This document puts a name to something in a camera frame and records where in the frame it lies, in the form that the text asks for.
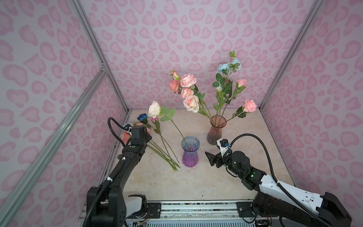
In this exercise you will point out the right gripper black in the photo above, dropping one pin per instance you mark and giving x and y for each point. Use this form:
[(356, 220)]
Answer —
[(219, 158)]

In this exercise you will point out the blue purple glass vase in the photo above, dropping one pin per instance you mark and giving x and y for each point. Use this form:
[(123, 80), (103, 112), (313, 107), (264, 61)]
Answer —
[(190, 146)]

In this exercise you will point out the pink grey glass vase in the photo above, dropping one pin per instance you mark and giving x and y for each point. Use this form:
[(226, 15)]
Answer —
[(216, 130)]

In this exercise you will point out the pink white peony spray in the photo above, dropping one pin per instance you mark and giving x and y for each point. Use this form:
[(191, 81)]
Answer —
[(193, 98)]

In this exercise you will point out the pale blue flower spray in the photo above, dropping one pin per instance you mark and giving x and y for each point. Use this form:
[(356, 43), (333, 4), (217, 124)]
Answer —
[(224, 87)]

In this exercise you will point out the cream rose single stem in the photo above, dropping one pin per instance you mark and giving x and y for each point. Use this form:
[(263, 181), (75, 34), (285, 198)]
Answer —
[(164, 114)]

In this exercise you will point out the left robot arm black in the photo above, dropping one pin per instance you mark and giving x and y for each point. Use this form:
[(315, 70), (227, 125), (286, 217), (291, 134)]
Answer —
[(106, 205)]

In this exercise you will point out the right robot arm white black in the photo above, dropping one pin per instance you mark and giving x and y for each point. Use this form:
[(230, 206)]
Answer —
[(277, 198)]

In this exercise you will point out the cream white rose stem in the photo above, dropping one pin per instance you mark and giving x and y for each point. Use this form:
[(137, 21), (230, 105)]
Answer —
[(174, 162)]

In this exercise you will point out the dark blue small flower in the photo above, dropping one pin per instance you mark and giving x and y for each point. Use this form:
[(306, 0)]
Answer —
[(142, 117)]

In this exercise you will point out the pink peach open rose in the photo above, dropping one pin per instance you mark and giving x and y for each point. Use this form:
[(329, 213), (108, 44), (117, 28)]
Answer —
[(125, 137)]

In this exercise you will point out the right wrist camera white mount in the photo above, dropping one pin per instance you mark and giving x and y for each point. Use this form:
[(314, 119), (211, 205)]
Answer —
[(224, 146)]

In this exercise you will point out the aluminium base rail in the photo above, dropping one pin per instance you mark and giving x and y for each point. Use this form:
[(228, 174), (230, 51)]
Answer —
[(220, 213)]

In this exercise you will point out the aluminium corner frame post right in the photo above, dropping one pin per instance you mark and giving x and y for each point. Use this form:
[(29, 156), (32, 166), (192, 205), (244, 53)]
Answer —
[(309, 20)]

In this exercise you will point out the aluminium corner frame post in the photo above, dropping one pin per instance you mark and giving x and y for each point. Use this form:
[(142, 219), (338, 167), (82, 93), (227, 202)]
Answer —
[(86, 25), (309, 20)]

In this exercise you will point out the aluminium diagonal frame bar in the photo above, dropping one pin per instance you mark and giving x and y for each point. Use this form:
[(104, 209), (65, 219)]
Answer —
[(17, 197)]

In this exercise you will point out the aluminium corner frame post left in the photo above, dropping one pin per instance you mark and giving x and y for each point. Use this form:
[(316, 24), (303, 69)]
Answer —
[(86, 25)]

